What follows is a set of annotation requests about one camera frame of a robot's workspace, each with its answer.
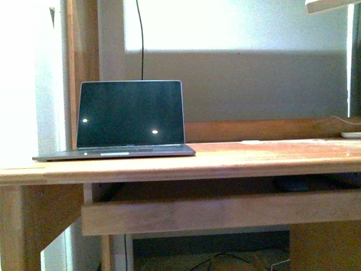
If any white cable on desk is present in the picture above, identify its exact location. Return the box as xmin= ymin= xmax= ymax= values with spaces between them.
xmin=329 ymin=115 xmax=361 ymax=125

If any black hanging cable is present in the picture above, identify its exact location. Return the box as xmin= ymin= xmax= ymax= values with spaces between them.
xmin=135 ymin=0 xmax=145 ymax=81

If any black floor cable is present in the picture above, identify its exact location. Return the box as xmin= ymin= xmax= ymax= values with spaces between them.
xmin=186 ymin=252 xmax=254 ymax=271

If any white flat object on desk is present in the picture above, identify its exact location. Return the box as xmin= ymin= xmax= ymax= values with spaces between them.
xmin=341 ymin=132 xmax=361 ymax=139

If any grey open laptop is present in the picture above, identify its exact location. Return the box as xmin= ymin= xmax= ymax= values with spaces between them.
xmin=33 ymin=80 xmax=196 ymax=162

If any wooden shelf corner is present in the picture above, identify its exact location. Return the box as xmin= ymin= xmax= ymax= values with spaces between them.
xmin=305 ymin=0 xmax=360 ymax=14

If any wooden desk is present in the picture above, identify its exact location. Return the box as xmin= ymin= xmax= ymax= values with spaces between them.
xmin=1 ymin=117 xmax=360 ymax=270

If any wooden keyboard drawer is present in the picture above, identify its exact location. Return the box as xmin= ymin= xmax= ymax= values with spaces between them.
xmin=81 ymin=190 xmax=360 ymax=235

